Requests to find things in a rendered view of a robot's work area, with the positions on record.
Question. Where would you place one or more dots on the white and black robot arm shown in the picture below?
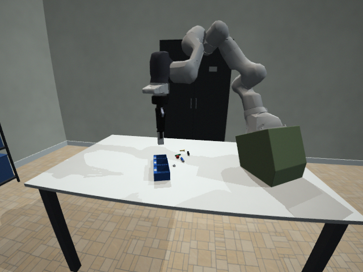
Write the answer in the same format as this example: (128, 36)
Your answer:
(164, 71)

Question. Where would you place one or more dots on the blue rack of labelled bins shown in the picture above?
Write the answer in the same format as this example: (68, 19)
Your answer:
(161, 168)

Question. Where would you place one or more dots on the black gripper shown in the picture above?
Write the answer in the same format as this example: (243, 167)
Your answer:
(160, 117)

